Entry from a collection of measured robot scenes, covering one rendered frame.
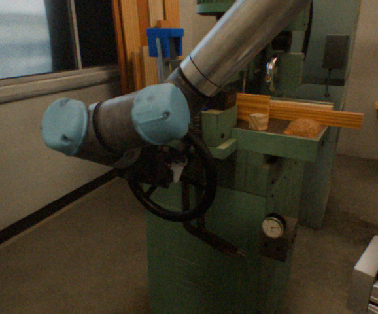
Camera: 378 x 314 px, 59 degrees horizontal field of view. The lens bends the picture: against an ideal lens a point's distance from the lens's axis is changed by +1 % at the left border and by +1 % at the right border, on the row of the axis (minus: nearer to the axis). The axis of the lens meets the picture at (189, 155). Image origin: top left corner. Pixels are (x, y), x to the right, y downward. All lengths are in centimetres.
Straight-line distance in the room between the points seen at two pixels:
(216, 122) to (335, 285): 123
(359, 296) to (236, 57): 46
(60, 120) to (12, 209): 174
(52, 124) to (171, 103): 16
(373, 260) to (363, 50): 280
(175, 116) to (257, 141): 53
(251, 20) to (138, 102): 19
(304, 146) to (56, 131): 62
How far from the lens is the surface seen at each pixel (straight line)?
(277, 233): 94
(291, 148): 90
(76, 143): 46
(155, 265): 134
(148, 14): 280
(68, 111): 46
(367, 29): 337
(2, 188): 211
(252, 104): 100
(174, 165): 69
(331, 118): 102
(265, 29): 49
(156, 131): 41
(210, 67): 50
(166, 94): 41
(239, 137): 94
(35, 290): 185
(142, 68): 245
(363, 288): 68
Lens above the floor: 116
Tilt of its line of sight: 21 degrees down
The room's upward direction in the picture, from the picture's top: straight up
